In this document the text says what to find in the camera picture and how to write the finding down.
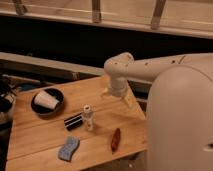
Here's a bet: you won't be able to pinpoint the black round plate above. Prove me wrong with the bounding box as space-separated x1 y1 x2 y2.
31 88 64 116

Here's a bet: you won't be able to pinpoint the white paper cup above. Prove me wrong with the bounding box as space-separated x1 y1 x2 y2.
34 91 59 110

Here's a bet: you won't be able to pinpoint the black white striped block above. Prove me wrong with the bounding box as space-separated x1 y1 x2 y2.
64 114 83 130

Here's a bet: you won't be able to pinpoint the small clear plastic bottle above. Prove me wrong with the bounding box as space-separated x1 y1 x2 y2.
82 105 94 131

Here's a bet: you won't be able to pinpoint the dark objects at left edge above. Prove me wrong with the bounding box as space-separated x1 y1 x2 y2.
0 76 16 125

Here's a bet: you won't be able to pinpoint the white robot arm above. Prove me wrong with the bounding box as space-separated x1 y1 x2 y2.
104 52 213 171

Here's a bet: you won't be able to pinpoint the blue sponge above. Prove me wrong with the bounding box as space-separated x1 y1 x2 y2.
58 137 80 162

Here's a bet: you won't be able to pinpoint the wooden table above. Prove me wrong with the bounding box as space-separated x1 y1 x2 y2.
6 76 147 171

